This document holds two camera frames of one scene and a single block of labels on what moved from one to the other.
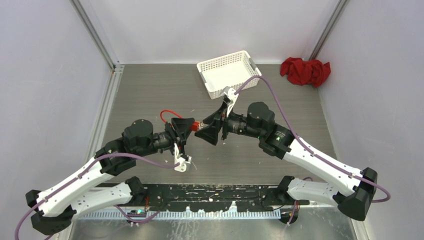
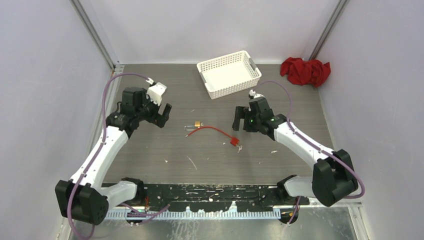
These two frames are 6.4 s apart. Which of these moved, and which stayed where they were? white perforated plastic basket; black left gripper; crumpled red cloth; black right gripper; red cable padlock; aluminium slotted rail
Moved: black left gripper; black right gripper; red cable padlock
Stayed: white perforated plastic basket; aluminium slotted rail; crumpled red cloth
